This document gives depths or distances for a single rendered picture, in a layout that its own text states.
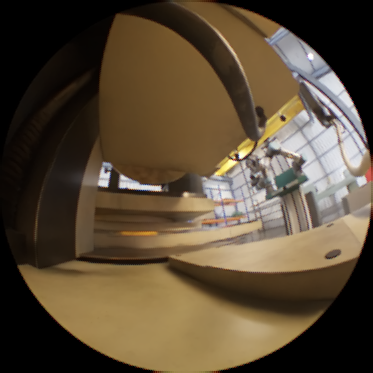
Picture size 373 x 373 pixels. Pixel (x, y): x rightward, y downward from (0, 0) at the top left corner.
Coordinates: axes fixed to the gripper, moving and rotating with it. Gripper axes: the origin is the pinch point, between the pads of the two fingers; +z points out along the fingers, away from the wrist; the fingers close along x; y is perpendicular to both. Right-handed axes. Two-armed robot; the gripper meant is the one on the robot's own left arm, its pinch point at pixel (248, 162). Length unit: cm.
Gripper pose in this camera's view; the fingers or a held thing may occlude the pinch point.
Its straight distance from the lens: 102.5
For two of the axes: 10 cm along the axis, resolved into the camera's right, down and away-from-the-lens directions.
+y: 4.4, -0.7, -8.9
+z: -9.0, -0.8, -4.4
